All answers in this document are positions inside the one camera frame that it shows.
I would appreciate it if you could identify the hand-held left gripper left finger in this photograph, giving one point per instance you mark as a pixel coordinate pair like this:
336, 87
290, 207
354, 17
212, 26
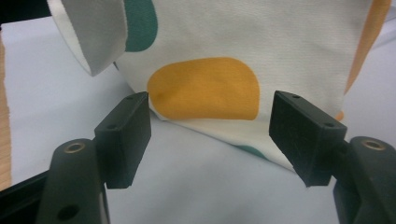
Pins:
124, 140

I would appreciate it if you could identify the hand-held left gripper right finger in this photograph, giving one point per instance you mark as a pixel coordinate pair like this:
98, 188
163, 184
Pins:
306, 140

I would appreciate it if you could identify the white spotted tote bag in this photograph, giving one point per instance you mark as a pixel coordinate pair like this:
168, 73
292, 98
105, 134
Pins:
280, 46

